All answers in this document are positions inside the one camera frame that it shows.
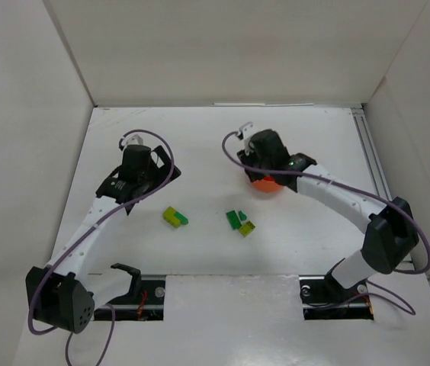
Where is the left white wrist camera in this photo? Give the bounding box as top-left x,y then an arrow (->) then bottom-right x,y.
119,133 -> 143,151

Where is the aluminium rail right side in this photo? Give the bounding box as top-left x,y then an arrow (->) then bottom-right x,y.
351,107 -> 416,272

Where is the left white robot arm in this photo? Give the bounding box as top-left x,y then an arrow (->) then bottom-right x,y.
25,144 -> 181,336

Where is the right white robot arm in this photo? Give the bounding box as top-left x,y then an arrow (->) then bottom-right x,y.
236,123 -> 419,297

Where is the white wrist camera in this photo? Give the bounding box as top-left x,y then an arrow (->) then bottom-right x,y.
236,122 -> 256,155
119,133 -> 143,151

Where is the lime square lego brick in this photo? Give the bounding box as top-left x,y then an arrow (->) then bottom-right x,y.
238,220 -> 255,237

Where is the green lego brick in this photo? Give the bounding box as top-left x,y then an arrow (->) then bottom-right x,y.
226,210 -> 242,230

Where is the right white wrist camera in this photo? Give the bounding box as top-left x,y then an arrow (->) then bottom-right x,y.
236,122 -> 256,155

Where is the orange divided round container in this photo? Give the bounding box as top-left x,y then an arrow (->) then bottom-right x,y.
246,177 -> 284,194

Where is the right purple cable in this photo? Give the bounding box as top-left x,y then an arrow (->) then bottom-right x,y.
221,130 -> 430,316

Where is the lime green lego stack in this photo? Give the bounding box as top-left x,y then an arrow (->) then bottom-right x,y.
162,207 -> 181,228

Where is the small dark green lego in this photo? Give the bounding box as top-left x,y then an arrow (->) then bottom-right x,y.
239,210 -> 247,221

